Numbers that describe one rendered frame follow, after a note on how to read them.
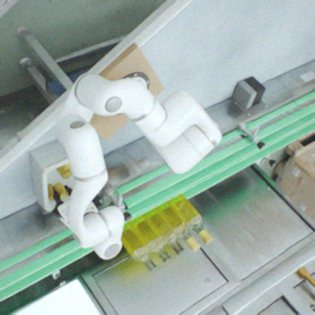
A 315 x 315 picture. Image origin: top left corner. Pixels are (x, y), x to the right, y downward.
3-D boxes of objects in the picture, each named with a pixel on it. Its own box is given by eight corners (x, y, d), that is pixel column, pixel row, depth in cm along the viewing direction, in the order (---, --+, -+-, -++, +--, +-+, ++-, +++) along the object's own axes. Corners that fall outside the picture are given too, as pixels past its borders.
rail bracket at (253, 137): (234, 128, 182) (257, 152, 176) (239, 115, 176) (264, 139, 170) (241, 124, 184) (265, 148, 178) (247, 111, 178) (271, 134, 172)
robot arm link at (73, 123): (138, 158, 121) (114, 139, 133) (122, 79, 110) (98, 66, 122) (79, 182, 116) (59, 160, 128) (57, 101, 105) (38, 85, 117)
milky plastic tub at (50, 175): (33, 194, 156) (46, 214, 153) (29, 151, 139) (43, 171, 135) (79, 173, 164) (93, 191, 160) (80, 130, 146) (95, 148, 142)
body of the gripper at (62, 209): (76, 241, 140) (58, 219, 147) (106, 225, 144) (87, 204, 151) (72, 224, 135) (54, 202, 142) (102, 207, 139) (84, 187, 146)
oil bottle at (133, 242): (103, 219, 171) (137, 265, 161) (104, 210, 166) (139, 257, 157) (116, 212, 173) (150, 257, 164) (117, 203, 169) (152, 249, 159)
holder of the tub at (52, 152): (34, 202, 161) (45, 219, 157) (29, 150, 139) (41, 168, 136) (78, 181, 168) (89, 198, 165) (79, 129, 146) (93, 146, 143)
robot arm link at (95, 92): (141, 89, 126) (107, 50, 117) (166, 102, 115) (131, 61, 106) (106, 128, 126) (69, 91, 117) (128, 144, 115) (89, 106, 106)
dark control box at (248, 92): (231, 96, 190) (245, 110, 186) (236, 81, 183) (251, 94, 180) (246, 89, 193) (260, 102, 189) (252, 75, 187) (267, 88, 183)
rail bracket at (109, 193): (102, 211, 164) (121, 238, 159) (104, 182, 151) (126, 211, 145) (109, 207, 165) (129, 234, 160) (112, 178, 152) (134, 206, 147)
